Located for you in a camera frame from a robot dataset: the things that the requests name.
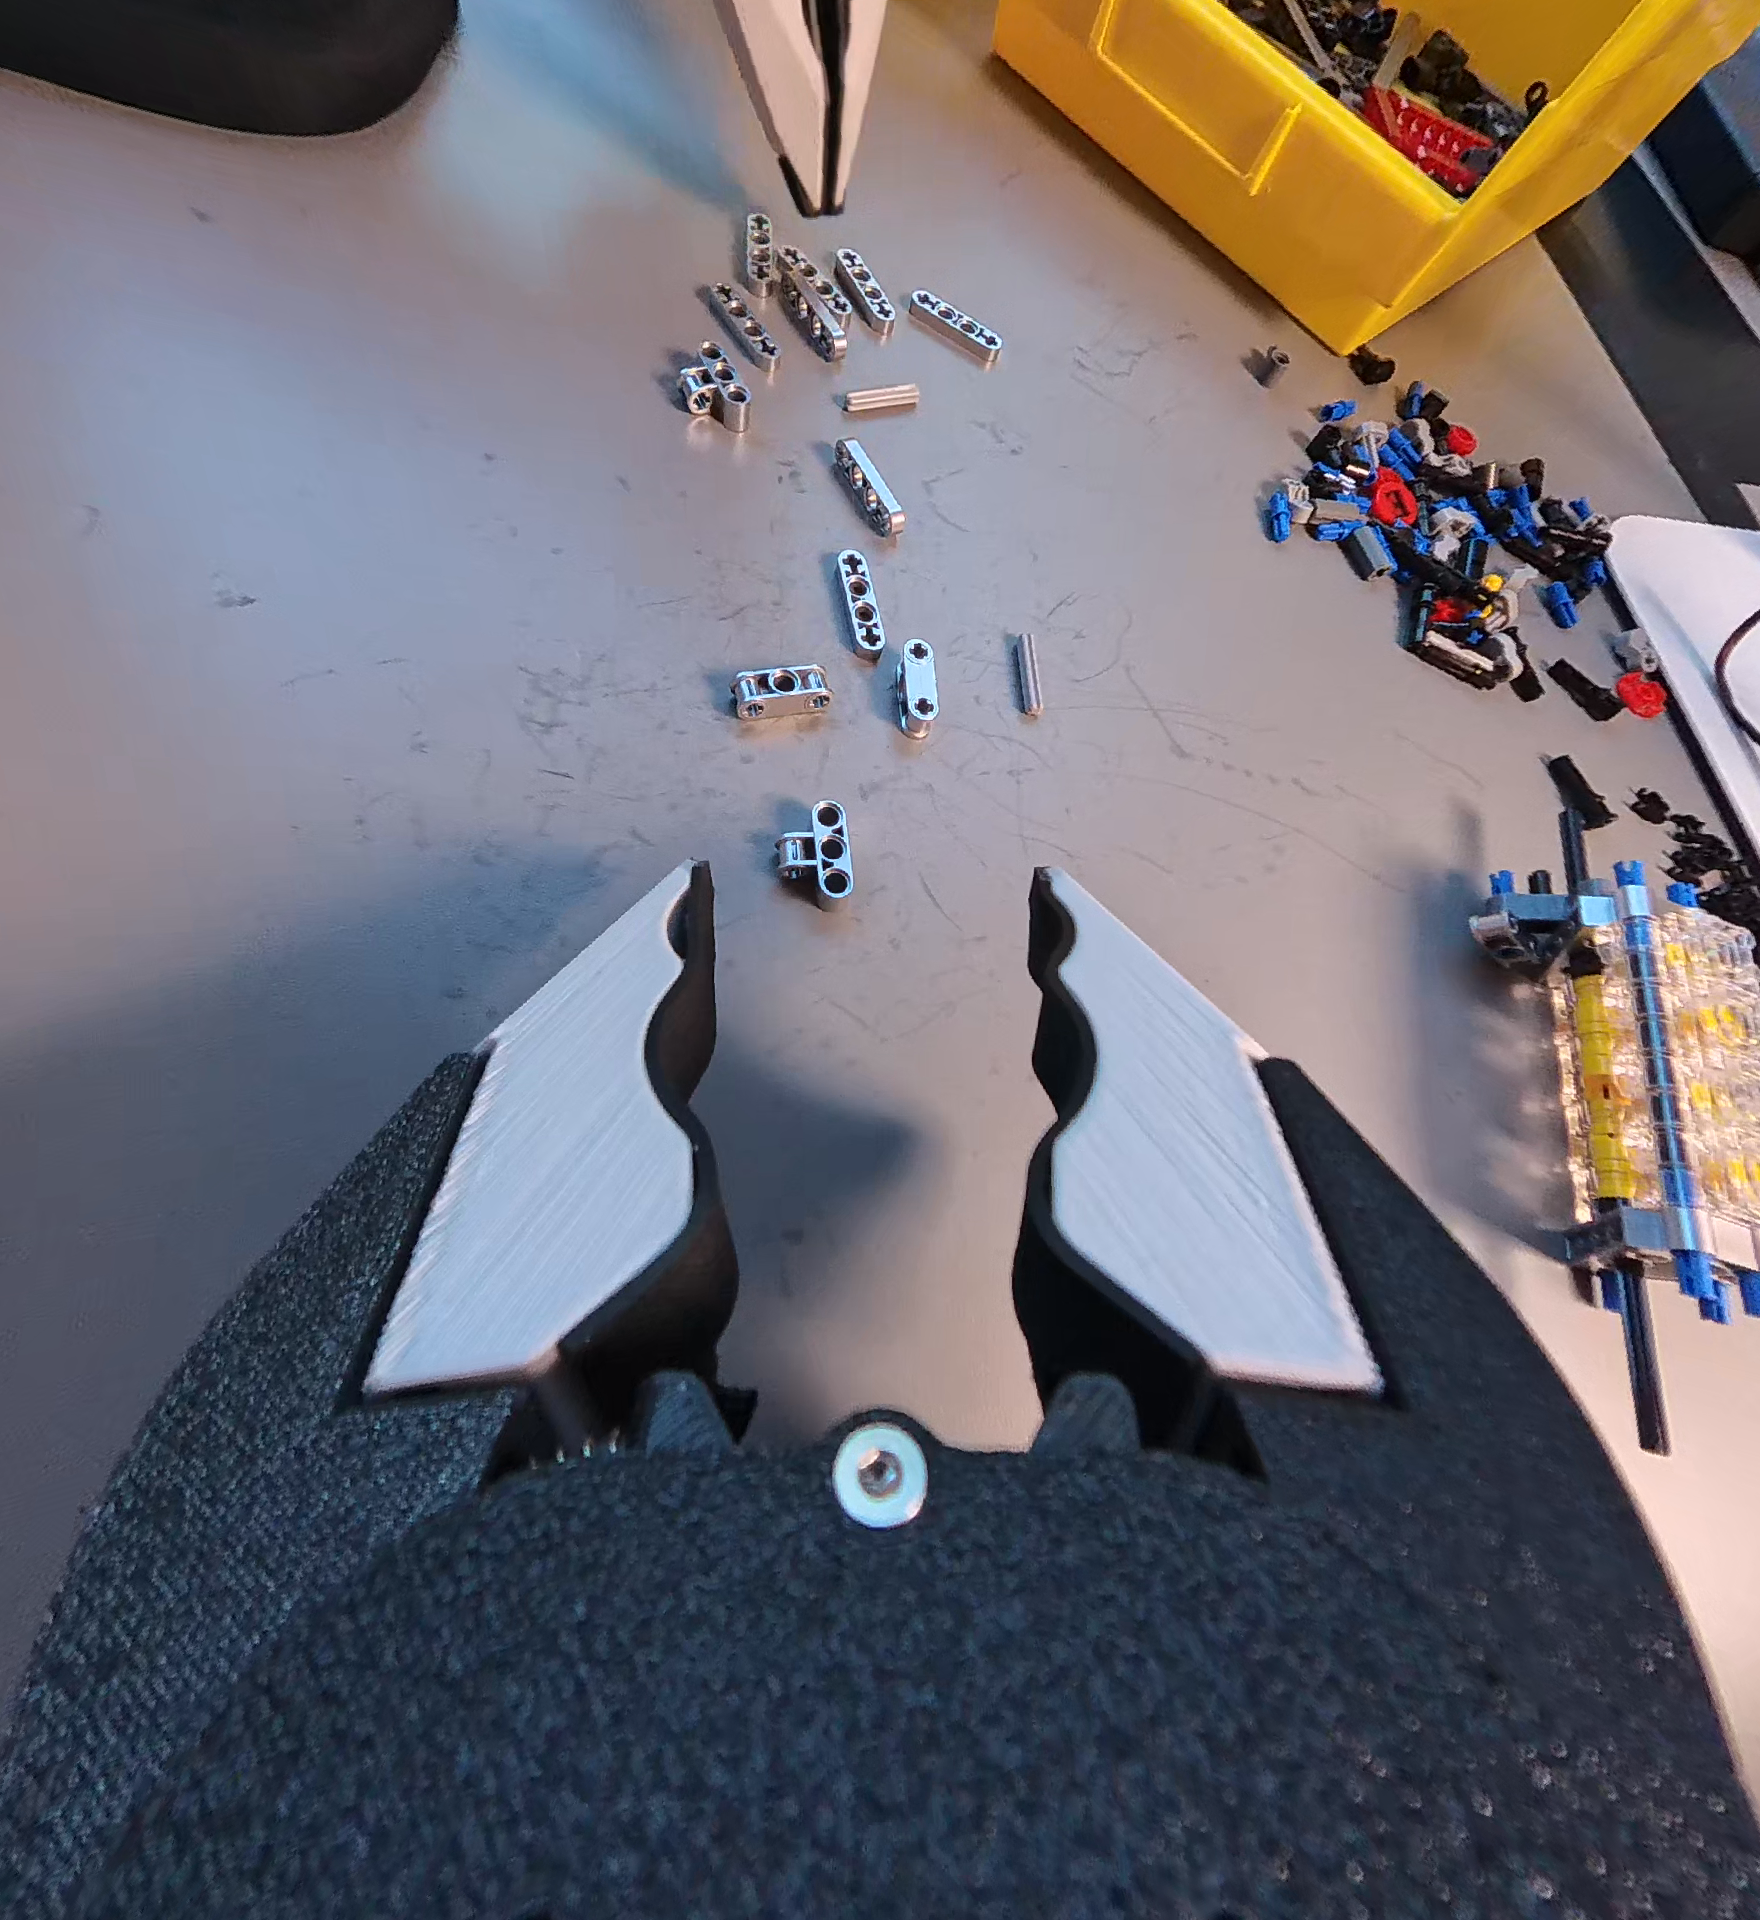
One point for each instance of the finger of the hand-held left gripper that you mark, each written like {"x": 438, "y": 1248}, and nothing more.
{"x": 862, "y": 75}
{"x": 769, "y": 75}

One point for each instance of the silver three-hole beam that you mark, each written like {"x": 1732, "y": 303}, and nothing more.
{"x": 717, "y": 387}

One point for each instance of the short silver axle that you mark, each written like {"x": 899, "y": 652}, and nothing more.
{"x": 884, "y": 397}

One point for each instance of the single black connector pin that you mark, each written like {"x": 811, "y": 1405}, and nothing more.
{"x": 1577, "y": 787}

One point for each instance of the pile of mixed brick parts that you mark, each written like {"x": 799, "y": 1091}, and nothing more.
{"x": 1451, "y": 525}

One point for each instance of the pile of black brick parts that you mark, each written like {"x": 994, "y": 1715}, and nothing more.
{"x": 1419, "y": 106}

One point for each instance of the clear brick engine assembly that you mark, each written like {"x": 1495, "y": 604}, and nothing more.
{"x": 1659, "y": 1080}

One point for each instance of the grey desk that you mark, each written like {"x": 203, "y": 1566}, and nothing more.
{"x": 294, "y": 599}

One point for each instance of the yellow plastic bin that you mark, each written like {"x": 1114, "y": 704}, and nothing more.
{"x": 1196, "y": 120}

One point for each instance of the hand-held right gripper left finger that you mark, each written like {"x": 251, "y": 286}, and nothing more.
{"x": 551, "y": 1201}

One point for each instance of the short thin silver liftarm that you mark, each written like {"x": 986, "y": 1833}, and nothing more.
{"x": 918, "y": 685}

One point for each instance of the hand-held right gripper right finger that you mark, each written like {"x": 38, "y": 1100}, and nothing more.
{"x": 1196, "y": 1201}

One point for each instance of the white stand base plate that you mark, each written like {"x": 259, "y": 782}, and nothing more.
{"x": 1690, "y": 599}

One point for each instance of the black round cushion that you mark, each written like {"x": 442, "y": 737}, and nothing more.
{"x": 146, "y": 61}

